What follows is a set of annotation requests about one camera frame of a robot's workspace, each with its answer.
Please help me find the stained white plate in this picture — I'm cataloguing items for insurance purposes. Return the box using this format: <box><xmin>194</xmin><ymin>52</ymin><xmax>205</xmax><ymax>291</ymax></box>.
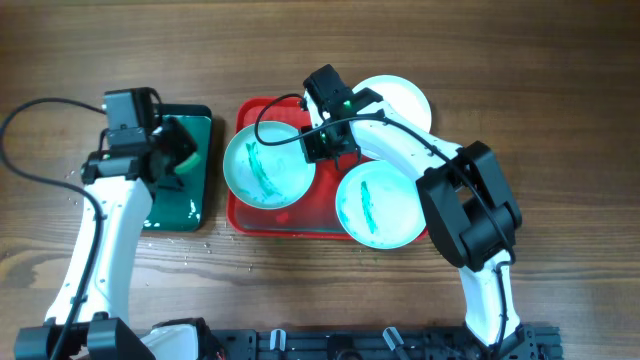
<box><xmin>353</xmin><ymin>75</ymin><xmax>432</xmax><ymax>133</ymax></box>
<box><xmin>223</xmin><ymin>121</ymin><xmax>316</xmax><ymax>210</ymax></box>

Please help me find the green scrubbing sponge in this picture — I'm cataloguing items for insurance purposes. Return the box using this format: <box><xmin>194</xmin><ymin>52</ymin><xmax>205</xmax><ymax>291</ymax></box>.
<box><xmin>174</xmin><ymin>152</ymin><xmax>201</xmax><ymax>175</ymax></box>

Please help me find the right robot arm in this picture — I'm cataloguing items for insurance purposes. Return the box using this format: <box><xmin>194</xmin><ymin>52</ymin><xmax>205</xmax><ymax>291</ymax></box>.
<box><xmin>302</xmin><ymin>65</ymin><xmax>522</xmax><ymax>356</ymax></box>

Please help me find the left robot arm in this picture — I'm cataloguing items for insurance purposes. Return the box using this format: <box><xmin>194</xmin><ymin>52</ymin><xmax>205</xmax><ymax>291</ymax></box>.
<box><xmin>14</xmin><ymin>115</ymin><xmax>213</xmax><ymax>359</ymax></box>

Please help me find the dark green tray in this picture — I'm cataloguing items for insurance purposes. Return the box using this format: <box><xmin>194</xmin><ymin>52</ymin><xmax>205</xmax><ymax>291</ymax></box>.
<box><xmin>143</xmin><ymin>104</ymin><xmax>214</xmax><ymax>232</ymax></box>

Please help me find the red plastic tray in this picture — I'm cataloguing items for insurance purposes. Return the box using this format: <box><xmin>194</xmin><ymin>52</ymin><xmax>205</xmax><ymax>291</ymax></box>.
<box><xmin>225</xmin><ymin>97</ymin><xmax>352</xmax><ymax>240</ymax></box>

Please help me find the left black cable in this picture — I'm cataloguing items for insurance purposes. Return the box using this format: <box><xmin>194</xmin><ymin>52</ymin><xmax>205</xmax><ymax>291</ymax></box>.
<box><xmin>0</xmin><ymin>97</ymin><xmax>109</xmax><ymax>360</ymax></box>

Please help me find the black cable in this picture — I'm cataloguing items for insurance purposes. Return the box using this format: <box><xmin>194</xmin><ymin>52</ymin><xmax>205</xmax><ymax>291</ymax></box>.
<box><xmin>253</xmin><ymin>92</ymin><xmax>516</xmax><ymax>351</ymax></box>
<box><xmin>0</xmin><ymin>97</ymin><xmax>109</xmax><ymax>360</ymax></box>

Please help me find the right black cable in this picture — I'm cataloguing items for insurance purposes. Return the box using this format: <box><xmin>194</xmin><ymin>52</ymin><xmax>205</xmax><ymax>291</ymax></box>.
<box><xmin>253</xmin><ymin>92</ymin><xmax>516</xmax><ymax>351</ymax></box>

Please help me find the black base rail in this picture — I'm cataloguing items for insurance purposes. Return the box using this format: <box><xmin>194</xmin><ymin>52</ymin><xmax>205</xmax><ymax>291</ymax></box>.
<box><xmin>212</xmin><ymin>325</ymin><xmax>564</xmax><ymax>360</ymax></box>

